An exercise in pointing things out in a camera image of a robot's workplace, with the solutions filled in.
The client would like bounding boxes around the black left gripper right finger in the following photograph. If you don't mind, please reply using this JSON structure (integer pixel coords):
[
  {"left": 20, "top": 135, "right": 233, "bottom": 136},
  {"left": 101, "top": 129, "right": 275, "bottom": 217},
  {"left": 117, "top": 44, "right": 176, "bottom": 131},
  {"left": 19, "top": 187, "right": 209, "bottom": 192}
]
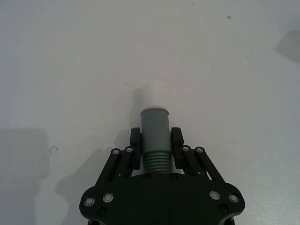
[{"left": 171, "top": 127, "right": 215, "bottom": 185}]

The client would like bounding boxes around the white plastic tube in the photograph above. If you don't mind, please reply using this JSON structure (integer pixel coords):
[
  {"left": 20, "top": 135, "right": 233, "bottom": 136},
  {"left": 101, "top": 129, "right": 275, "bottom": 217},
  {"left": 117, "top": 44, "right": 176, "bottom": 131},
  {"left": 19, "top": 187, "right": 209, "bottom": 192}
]
[{"left": 141, "top": 82, "right": 168, "bottom": 110}]

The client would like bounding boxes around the grey corrugated hose with cuffs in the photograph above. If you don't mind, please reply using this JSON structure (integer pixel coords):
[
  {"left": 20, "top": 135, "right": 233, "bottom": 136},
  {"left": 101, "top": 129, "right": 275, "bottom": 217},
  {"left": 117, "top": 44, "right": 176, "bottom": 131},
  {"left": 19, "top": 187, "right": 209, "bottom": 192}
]
[{"left": 140, "top": 107, "right": 170, "bottom": 174}]

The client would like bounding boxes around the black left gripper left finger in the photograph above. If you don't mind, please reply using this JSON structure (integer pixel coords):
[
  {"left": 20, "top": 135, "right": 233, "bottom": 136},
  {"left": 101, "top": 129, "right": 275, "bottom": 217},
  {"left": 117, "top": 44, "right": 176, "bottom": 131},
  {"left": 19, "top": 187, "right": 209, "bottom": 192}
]
[{"left": 103, "top": 127, "right": 143, "bottom": 186}]

